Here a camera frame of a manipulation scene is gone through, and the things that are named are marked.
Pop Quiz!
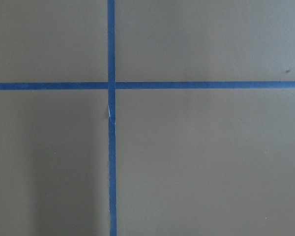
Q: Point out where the brown paper table cover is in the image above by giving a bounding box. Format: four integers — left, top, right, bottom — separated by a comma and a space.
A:
0, 0, 295, 236

